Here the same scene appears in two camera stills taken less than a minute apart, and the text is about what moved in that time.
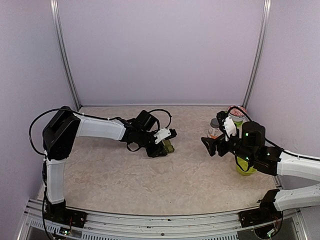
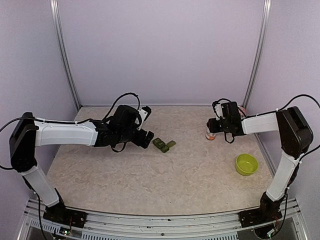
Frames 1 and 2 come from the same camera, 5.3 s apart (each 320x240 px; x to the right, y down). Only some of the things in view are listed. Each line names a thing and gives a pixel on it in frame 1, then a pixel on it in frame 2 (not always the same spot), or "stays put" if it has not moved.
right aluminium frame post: (266, 7) stays put
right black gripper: (213, 142) → (213, 127)
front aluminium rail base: (116, 226) stays put
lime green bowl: (244, 164) stays put
